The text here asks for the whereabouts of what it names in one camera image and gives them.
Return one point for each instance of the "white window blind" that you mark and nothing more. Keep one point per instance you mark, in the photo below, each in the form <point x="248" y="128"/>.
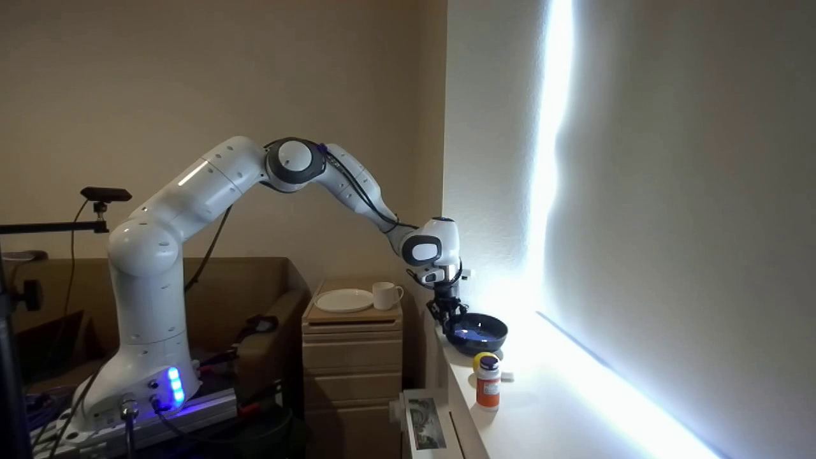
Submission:
<point x="697" y="213"/>

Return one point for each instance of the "white mug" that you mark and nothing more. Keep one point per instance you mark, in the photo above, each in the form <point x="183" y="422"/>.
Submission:
<point x="385" y="297"/>

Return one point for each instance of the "aluminium mounting rail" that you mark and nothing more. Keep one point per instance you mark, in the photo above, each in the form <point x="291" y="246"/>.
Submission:
<point x="204" y="410"/>

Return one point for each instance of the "dark blue bowl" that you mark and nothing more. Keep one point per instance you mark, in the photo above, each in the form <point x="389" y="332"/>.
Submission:
<point x="481" y="332"/>

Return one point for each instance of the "yellow lemon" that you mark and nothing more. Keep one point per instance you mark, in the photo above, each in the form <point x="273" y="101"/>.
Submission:
<point x="481" y="359"/>

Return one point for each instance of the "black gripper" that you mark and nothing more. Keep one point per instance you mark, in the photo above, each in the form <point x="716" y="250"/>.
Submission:
<point x="447" y="294"/>

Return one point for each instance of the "black stand with pole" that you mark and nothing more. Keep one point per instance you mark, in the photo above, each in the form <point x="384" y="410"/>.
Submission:
<point x="13" y="384"/>

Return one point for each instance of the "black camera on stand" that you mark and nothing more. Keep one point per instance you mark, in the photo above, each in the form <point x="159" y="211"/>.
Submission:
<point x="104" y="195"/>

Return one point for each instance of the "black robot table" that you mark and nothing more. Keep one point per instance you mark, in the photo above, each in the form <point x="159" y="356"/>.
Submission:
<point x="213" y="436"/>

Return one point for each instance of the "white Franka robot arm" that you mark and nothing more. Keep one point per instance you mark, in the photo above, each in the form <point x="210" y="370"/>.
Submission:
<point x="154" y="282"/>

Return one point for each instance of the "white round plate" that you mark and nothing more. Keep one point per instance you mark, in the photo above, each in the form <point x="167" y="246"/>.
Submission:
<point x="345" y="300"/>

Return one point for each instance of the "light wooden nightstand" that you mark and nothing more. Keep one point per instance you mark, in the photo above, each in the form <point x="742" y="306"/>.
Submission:
<point x="353" y="365"/>

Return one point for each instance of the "white windowsill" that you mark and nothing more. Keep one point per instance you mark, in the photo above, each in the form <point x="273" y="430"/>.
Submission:
<point x="543" y="416"/>

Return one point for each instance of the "orange bottle with white cap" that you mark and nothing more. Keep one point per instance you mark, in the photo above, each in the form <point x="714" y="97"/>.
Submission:
<point x="488" y="394"/>

